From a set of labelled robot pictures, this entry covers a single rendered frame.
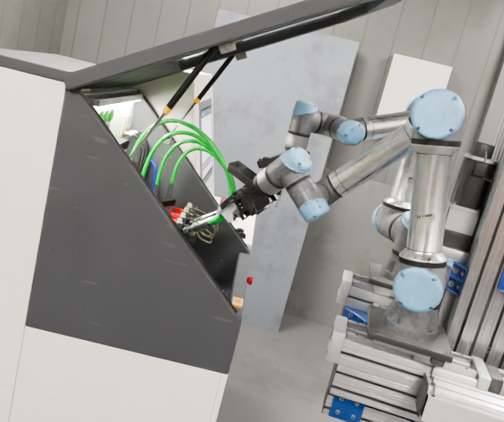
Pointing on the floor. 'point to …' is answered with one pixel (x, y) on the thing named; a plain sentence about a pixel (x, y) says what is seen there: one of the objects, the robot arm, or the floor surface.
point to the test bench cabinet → (108, 384)
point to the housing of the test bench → (7, 207)
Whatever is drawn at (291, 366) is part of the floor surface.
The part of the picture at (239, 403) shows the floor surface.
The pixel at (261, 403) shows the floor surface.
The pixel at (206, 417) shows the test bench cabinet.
